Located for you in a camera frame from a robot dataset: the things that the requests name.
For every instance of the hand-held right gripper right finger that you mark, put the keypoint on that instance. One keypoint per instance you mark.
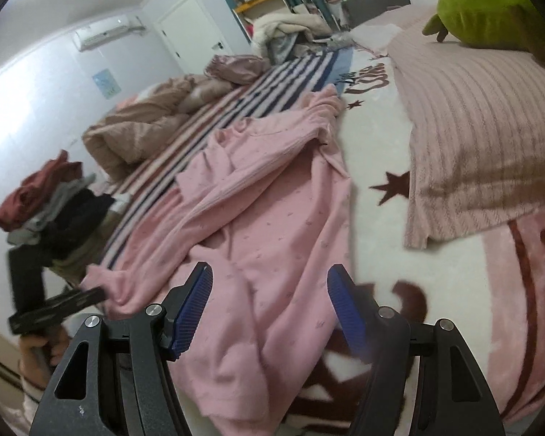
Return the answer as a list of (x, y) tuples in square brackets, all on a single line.
[(347, 313)]

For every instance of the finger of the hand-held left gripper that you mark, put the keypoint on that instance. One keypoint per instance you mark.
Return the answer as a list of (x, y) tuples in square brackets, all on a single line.
[(68, 302)]

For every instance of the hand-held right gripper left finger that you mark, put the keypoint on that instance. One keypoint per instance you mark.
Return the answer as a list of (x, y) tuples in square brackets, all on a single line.
[(193, 309)]

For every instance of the pink dotted garment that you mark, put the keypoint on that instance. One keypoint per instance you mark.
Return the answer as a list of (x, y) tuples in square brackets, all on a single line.
[(263, 218)]

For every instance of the person's left hand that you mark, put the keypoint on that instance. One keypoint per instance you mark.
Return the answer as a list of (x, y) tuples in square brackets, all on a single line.
[(38, 354)]

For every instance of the olive cloth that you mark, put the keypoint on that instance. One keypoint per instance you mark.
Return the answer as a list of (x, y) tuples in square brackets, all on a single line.
[(84, 256)]

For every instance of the white star printed blanket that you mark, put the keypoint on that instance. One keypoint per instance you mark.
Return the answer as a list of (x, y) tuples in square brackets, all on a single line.
[(381, 245)]

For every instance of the black cloth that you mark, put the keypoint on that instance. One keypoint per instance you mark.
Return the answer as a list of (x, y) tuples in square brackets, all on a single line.
[(79, 218)]

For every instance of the grey cloth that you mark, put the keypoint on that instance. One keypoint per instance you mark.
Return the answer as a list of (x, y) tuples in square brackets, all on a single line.
[(59, 200)]

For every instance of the red cloth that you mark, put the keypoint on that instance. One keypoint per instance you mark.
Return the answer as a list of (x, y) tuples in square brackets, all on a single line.
[(32, 190)]

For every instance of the beige duvet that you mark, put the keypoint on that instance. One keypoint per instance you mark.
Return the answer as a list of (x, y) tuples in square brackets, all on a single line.
[(150, 113)]

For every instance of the pink knitted blanket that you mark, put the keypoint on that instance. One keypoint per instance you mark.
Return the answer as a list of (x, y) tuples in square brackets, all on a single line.
[(477, 136)]

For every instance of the striped bed sheet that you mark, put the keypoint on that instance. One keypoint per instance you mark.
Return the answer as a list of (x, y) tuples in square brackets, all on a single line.
[(272, 86)]

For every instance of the mauve crumpled cloth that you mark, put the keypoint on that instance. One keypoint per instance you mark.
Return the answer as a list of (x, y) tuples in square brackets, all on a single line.
[(236, 68)]

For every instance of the white air conditioner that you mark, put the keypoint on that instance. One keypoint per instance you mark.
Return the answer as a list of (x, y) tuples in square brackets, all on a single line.
[(109, 32)]

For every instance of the white door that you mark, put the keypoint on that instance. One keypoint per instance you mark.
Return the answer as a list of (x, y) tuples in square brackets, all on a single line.
[(190, 32)]

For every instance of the cream quilt pile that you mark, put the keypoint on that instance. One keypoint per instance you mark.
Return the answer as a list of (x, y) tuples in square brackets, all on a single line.
[(281, 32)]

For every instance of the dark cabinet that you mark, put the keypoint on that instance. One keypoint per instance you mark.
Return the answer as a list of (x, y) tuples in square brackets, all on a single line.
[(377, 9)]

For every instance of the yellow shelf rack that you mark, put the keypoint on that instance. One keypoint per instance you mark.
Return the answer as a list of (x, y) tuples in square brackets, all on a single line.
[(259, 2)]

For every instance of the green plush toy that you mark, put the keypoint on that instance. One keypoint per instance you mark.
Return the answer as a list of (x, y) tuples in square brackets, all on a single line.
[(486, 9)]

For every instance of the light blue wall poster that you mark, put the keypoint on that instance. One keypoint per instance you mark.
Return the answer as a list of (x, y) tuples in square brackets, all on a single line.
[(106, 82)]

